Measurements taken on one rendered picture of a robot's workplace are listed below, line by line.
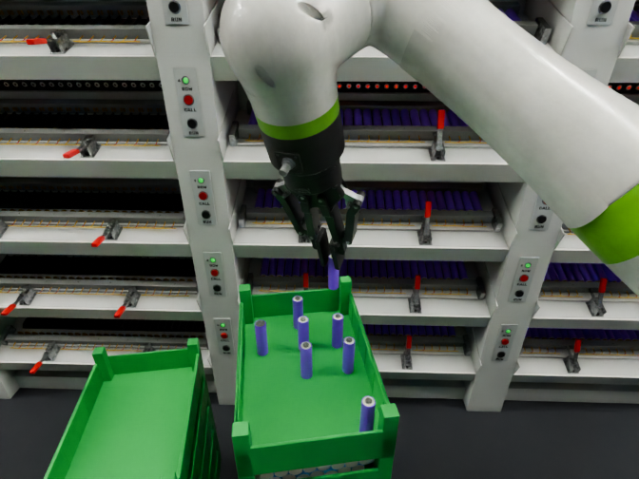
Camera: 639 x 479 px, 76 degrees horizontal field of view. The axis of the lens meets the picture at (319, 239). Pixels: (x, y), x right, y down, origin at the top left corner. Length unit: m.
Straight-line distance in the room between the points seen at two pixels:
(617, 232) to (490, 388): 0.90
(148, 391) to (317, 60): 0.73
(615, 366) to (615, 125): 1.04
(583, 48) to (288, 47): 0.61
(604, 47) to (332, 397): 0.73
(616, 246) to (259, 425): 0.47
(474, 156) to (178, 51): 0.58
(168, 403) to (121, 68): 0.63
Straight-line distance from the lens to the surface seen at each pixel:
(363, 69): 0.79
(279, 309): 0.78
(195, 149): 0.86
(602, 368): 1.36
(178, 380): 0.93
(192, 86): 0.83
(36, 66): 0.95
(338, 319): 0.68
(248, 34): 0.38
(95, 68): 0.90
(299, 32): 0.38
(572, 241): 1.06
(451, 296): 1.08
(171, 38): 0.83
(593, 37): 0.89
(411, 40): 0.43
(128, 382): 0.96
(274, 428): 0.63
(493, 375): 1.23
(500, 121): 0.41
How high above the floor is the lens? 0.99
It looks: 30 degrees down
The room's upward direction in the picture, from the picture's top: straight up
